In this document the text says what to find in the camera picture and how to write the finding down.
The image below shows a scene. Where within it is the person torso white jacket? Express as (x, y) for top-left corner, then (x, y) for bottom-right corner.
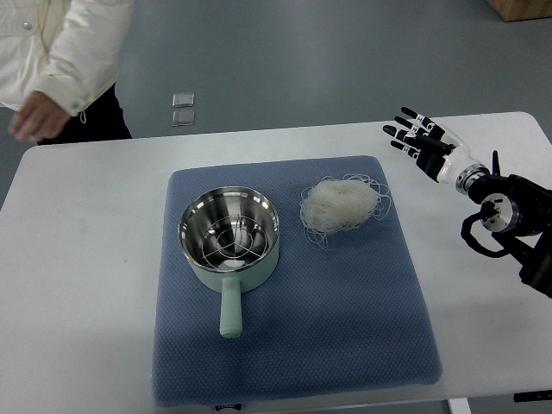
(0, 0), (133, 145)

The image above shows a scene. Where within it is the wooden box corner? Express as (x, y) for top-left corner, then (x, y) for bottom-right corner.
(486, 0), (551, 22)

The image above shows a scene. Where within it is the metal floor plate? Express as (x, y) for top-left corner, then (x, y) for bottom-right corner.
(172, 109), (195, 127)
(172, 92), (195, 108)

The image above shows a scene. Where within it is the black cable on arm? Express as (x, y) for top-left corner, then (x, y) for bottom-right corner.
(459, 210), (514, 259)

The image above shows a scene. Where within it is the mint green steel pot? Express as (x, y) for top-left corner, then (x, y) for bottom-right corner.
(178, 186), (280, 339)

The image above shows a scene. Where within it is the lower metal floor plate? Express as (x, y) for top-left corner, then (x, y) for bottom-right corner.
(172, 109), (195, 127)

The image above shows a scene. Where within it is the white vermicelli noodle bundle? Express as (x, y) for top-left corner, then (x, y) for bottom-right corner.
(299, 173), (392, 249)

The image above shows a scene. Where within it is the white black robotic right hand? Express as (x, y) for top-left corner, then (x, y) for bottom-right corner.
(383, 107), (490, 187)

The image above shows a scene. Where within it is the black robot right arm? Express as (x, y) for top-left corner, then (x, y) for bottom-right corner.
(456, 151), (551, 297)

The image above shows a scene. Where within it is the person's bare hand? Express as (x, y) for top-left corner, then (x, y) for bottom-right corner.
(9, 91), (71, 143)

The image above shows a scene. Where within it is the blue textured mat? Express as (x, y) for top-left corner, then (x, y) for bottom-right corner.
(153, 156), (442, 407)

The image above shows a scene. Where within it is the white jacket sleeve forearm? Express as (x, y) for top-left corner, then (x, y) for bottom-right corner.
(32, 1), (135, 116)

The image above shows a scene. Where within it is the wire steaming rack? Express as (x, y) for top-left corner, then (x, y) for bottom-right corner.
(201, 216), (269, 271)

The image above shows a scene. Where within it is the upper metal floor plate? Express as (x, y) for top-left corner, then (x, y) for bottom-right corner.
(172, 92), (195, 108)

